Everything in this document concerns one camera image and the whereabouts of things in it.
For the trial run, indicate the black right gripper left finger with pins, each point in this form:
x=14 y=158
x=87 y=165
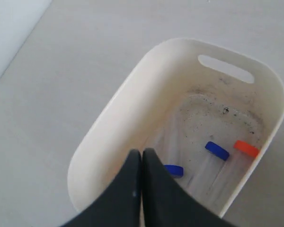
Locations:
x=119 y=204

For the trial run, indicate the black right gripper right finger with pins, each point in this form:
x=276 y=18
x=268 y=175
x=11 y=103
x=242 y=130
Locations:
x=166 y=204

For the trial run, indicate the clear bottle blue cap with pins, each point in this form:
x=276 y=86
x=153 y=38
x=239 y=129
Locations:
x=185 y=177
x=210 y=167

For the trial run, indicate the clear bottle orange cap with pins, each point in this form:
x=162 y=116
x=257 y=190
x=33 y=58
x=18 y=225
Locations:
x=238 y=163

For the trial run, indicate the cream plastic bin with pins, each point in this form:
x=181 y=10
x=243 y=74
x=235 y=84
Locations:
x=182 y=94

